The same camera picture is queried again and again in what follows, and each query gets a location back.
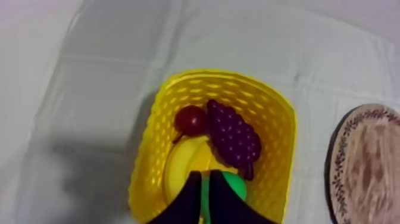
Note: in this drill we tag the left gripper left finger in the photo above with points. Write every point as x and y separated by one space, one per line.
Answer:
187 204

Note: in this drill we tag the green toy pear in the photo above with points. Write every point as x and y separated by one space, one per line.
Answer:
236 184

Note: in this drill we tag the purple toy grapes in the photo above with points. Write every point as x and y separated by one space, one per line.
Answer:
232 136

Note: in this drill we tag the small red fruit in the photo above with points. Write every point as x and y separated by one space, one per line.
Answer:
191 120

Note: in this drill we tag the yellow toy banana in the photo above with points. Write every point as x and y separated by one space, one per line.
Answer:
184 159

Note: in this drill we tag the yellow plastic basket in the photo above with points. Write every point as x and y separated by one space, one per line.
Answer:
275 131

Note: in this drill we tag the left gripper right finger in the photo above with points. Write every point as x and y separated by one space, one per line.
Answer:
225 206

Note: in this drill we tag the round wooden board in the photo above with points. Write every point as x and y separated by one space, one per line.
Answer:
365 165

